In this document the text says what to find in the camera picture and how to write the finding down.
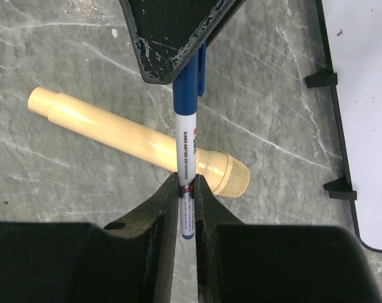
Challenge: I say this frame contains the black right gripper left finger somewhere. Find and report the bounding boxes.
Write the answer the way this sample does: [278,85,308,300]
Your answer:
[0,174,178,302]

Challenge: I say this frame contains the white whiteboard black frame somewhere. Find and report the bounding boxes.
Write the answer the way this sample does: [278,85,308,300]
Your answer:
[318,1,382,252]

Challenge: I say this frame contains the white blue whiteboard marker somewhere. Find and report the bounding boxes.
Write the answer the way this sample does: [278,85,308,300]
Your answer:
[173,43,206,240]

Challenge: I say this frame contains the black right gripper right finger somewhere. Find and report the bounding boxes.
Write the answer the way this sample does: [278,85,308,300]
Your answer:
[194,175,382,302]

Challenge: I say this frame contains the beige toy microphone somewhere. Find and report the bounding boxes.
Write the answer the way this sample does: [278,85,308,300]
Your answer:
[28,87,251,198]

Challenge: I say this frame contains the black whiteboard foot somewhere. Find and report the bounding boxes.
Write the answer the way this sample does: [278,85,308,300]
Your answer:
[323,176,357,201]
[304,71,338,88]

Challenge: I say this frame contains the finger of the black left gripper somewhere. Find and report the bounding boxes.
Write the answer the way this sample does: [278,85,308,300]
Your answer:
[119,0,243,85]

